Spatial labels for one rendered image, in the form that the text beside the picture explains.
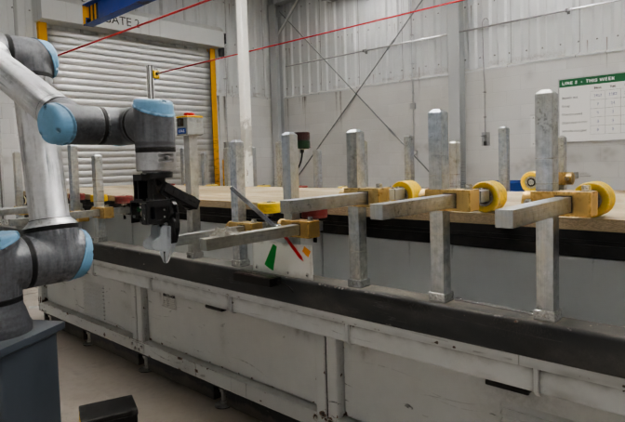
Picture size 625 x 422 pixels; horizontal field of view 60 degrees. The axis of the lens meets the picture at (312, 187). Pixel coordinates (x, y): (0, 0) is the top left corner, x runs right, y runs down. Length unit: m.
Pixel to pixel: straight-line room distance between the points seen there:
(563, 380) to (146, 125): 1.05
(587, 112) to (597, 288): 7.24
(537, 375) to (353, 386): 0.78
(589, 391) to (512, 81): 7.94
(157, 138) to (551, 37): 8.02
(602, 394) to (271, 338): 1.26
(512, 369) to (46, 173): 1.35
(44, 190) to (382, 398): 1.22
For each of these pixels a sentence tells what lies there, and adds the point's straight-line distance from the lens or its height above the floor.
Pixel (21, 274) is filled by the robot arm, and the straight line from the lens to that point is 1.67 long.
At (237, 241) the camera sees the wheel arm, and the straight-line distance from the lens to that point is 1.42.
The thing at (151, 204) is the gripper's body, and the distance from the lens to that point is 1.24.
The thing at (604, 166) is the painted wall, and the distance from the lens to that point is 8.55.
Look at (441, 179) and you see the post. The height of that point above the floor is 0.99.
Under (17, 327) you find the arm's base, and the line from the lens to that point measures 1.68.
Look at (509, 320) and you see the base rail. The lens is 1.25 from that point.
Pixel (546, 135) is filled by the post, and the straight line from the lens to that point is 1.20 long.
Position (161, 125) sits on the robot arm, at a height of 1.14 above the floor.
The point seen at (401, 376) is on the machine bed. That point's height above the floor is 0.36.
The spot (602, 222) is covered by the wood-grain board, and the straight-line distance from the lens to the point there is 1.34.
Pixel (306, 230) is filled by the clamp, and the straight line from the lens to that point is 1.56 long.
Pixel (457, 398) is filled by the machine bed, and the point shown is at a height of 0.35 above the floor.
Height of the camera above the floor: 1.05
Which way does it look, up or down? 3 degrees down
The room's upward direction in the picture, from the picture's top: 2 degrees counter-clockwise
